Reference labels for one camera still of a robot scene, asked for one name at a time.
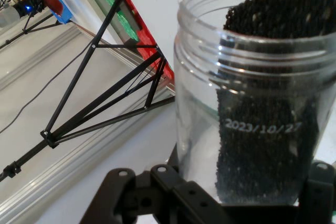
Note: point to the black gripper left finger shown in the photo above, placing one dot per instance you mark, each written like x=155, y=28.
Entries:
x=168, y=187

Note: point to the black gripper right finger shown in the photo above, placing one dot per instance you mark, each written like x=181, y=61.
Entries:
x=320, y=195

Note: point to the clear jar with black seeds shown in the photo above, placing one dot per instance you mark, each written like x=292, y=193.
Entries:
x=262, y=142

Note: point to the large black tripod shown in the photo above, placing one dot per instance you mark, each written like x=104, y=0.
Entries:
x=47, y=138

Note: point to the red foam brick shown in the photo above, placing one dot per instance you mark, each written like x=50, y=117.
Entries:
x=147, y=39

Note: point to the round red object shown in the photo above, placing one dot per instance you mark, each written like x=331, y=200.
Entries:
x=53, y=5

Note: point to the small black tripod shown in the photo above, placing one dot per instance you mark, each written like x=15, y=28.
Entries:
x=26, y=24

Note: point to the black device with blue light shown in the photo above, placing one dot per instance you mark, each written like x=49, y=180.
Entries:
x=26, y=7

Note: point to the aluminium rail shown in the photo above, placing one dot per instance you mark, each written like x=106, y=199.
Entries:
x=52, y=182

